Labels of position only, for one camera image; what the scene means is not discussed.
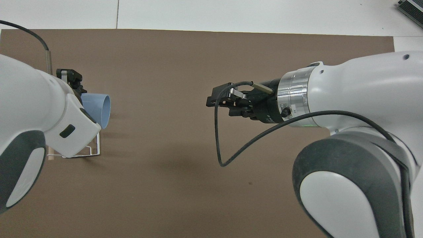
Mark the grey ribbed device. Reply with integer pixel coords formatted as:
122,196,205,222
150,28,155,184
397,0,423,20

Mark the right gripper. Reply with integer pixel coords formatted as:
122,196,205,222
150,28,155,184
206,78,285,125

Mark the light blue cup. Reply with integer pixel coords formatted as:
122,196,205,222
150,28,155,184
81,93,111,129

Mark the white wire cup holder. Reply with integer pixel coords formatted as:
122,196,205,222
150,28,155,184
48,131,101,161

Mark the black cable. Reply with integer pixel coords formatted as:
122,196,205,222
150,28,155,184
0,20,54,76
214,81,415,238

